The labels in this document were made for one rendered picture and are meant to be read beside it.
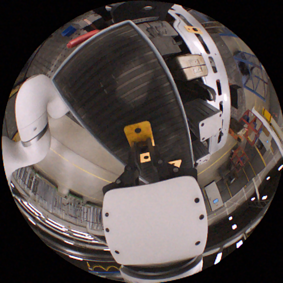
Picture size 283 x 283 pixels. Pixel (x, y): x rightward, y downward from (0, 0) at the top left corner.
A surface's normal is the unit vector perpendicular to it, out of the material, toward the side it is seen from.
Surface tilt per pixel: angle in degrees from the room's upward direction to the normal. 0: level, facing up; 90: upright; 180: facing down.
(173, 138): 0
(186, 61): 0
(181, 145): 0
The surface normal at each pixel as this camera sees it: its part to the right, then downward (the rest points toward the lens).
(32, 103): 0.93, 0.36
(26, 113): 0.79, 0.53
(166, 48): 0.12, 0.67
